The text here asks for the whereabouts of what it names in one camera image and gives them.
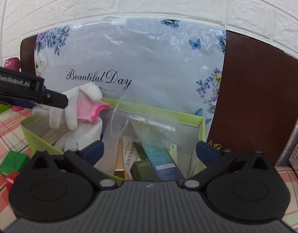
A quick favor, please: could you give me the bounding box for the pink cloth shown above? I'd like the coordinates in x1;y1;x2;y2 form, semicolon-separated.
76;94;109;123

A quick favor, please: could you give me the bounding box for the gold cardboard box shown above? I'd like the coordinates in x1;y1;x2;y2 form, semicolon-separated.
114;138;126;179

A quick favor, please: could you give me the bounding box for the white glove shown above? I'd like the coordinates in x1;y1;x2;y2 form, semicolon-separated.
54;117;103;151
33;82;103;131

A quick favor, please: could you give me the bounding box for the yellow medicine box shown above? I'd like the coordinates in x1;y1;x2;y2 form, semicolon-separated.
122;137;139;174

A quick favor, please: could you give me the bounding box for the purple blue tall box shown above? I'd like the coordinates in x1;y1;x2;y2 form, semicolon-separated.
129;119;186;183

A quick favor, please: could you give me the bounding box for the olive green small box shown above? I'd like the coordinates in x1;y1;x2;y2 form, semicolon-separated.
130;160;159;182

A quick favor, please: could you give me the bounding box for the clear plastic cup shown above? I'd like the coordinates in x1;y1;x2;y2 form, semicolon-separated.
110;95;178;148

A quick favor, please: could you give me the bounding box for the dark green box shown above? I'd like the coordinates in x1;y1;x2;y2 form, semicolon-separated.
0;151;30;176

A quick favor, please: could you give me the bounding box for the toothpick bag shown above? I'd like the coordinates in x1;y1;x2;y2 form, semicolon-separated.
41;124;68;146

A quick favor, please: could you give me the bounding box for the pink thermos bottle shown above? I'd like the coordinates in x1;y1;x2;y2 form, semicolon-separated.
4;57;24;112

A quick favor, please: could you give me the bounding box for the plaid bed sheet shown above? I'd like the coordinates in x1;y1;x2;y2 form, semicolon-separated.
0;109;298;232

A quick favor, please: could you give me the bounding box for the light green cardboard box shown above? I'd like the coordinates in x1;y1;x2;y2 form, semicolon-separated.
21;97;205;183

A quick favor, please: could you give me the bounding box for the brown wooden headboard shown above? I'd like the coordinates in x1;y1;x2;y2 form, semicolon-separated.
20;30;298;163

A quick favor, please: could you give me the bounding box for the floral plastic pillow bag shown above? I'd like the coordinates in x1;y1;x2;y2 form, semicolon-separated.
34;17;226;126

